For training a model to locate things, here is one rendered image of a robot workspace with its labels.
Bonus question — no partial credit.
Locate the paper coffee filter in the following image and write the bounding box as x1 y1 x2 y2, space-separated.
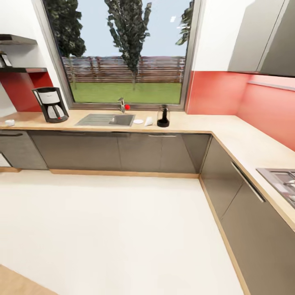
144 117 154 126

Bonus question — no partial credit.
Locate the electric kettle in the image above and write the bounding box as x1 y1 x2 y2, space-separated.
157 104 170 127

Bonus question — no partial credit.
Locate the coffee cup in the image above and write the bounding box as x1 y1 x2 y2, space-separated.
5 120 15 126

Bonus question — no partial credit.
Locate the bottle of coffee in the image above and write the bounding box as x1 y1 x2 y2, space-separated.
0 52 12 68

